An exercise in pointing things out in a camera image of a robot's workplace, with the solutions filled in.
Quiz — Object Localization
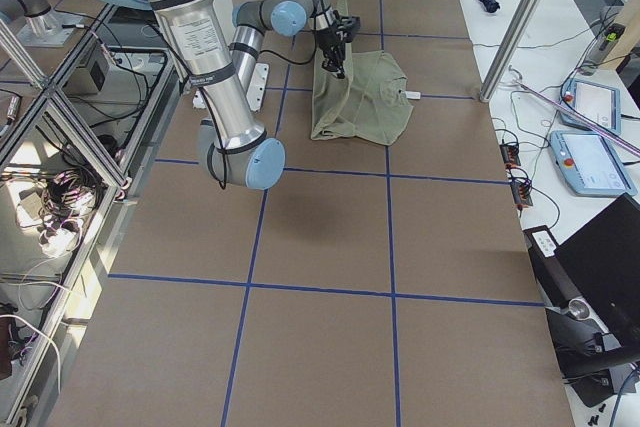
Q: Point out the black monitor on arm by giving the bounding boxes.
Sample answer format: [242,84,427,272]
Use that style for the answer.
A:
[524,194,639,407]

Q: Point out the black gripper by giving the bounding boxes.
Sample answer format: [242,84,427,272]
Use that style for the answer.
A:
[316,15,361,79]

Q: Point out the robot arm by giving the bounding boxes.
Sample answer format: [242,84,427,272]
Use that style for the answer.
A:
[101,0,360,190]

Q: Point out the white paper hang tag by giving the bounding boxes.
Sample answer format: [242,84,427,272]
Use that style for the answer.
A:
[404,91,422,100]

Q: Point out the aluminium frame post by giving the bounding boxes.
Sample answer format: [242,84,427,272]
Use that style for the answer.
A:
[479,0,541,103]

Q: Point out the blue teach pendant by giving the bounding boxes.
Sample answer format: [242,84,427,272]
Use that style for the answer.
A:
[549,131,638,198]
[560,78,621,134]

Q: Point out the green long-sleeve shirt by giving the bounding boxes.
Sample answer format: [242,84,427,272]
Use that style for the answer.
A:
[308,0,416,147]

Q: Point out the aluminium frame truss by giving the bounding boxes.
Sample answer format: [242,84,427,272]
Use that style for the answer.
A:
[1,6,179,426]

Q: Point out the grey box under frame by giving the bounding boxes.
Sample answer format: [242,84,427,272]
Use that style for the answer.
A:
[62,43,112,95]

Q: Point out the far blue teach pendant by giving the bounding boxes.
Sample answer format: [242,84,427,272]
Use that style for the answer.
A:
[560,78,621,134]

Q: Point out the near blue teach pendant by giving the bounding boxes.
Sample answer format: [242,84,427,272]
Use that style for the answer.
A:
[549,131,638,198]

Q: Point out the white reacher grabber stick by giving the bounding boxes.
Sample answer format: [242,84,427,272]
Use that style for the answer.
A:
[508,65,640,157]

